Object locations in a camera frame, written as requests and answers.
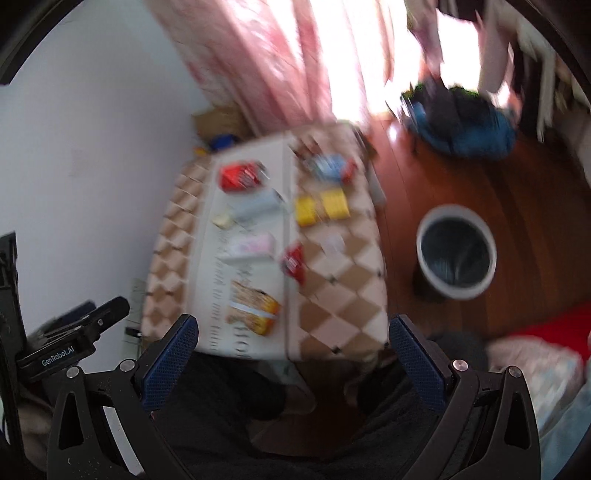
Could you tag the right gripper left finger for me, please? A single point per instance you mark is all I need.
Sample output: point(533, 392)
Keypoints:
point(82, 445)

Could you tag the orange biscuit packet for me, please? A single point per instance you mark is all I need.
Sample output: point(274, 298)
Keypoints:
point(252, 308)

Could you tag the hanging clothes rack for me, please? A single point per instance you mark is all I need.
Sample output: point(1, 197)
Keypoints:
point(503, 32)

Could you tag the small red wrapper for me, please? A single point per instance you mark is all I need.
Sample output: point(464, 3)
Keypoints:
point(292, 262)

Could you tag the cardboard box in corner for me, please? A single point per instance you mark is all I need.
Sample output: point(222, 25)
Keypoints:
point(222, 120)

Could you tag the blue milk carton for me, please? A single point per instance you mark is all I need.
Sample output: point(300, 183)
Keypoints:
point(332, 168)

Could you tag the small cream wrapper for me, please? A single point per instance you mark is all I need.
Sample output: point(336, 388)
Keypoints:
point(223, 221)

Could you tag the red blanket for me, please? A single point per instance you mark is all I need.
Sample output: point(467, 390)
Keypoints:
point(569, 329)

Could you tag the translucent plastic bottle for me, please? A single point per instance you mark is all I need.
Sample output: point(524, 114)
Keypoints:
point(255, 204)

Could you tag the pink floral curtain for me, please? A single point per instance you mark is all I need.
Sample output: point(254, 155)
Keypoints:
point(286, 63)

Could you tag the checkered tablecloth on table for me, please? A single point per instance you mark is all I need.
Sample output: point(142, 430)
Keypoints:
point(341, 310)

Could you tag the pink tissue packet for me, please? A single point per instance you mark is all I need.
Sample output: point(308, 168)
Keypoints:
point(250, 247)

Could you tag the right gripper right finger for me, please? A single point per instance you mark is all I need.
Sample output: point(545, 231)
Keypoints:
point(487, 427)

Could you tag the red snack packet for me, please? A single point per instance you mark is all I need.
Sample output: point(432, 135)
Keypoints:
point(242, 176)

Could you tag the yellow snack packet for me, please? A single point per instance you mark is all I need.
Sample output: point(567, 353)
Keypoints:
point(335, 204)
point(306, 211)

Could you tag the blue clothes pile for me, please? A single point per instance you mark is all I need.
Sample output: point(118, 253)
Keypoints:
point(456, 121)

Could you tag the pastel checkered pillow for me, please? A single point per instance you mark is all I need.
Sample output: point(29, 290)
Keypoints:
point(554, 374)

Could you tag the white round trash bin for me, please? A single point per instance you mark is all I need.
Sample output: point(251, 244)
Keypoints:
point(456, 255)

